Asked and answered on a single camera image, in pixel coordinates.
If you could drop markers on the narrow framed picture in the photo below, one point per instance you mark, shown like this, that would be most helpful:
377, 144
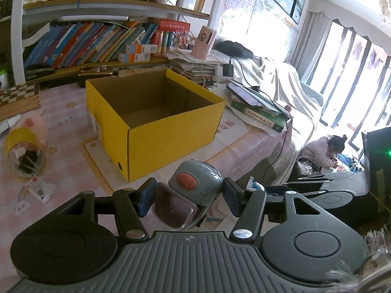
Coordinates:
299, 4

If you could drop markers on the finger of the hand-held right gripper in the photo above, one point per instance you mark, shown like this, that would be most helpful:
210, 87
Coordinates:
339, 197
323, 178

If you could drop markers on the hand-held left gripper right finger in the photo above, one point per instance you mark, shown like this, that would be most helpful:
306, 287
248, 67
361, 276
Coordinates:
233, 198

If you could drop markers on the sofa with grey cover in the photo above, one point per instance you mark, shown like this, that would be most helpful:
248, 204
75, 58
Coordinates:
275, 76

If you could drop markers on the black cushion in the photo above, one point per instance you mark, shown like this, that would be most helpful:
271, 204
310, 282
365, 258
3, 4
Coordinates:
233, 48

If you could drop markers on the black tablet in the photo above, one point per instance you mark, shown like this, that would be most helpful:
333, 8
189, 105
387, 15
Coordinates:
244, 95

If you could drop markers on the black stapler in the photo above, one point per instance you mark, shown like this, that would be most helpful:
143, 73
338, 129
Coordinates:
39, 70

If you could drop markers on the glass balcony door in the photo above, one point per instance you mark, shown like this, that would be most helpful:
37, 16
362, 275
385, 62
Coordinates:
351, 76

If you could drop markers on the pink plush toy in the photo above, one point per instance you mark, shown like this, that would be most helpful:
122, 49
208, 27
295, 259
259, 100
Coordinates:
38, 129

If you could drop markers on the long row of leaning books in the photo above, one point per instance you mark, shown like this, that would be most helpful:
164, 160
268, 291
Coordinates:
82, 41

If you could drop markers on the stack of papers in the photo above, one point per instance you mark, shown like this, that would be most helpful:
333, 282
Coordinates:
189, 65

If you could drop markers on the white jar with green lid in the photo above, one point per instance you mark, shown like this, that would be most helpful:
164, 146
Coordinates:
4, 77

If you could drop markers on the yellow tape roll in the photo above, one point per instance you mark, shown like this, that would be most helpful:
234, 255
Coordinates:
21, 149

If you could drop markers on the grey toy with red button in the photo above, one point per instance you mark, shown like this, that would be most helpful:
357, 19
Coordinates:
189, 189

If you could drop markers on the orange white small box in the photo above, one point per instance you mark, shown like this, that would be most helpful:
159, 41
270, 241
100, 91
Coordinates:
142, 48
134, 57

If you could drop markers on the thick red book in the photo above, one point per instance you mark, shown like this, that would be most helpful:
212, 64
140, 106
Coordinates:
172, 26

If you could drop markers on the pink cloth covered desktop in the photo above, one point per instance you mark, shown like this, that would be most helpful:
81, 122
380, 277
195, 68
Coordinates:
70, 158

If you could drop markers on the yellow cardboard box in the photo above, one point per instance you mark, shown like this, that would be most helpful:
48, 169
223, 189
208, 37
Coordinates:
171, 140

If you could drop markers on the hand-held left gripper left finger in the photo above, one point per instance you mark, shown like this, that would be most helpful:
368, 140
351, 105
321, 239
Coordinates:
147, 198

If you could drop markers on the white tube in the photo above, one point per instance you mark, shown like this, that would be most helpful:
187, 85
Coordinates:
7, 125

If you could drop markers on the grey fur trim clothing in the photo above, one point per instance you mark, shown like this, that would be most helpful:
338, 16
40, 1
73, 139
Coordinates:
375, 250

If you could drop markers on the wooden chessboard box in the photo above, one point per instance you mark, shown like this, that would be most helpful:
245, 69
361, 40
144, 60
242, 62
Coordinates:
18, 97

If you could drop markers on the black charger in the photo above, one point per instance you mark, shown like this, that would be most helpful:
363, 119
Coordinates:
227, 70

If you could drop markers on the white wooden bookshelf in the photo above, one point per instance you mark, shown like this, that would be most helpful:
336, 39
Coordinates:
16, 36

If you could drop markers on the thick green book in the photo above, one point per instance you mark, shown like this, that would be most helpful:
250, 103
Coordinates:
259, 116

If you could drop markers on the white curtain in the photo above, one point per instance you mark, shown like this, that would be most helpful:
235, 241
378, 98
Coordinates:
308, 42

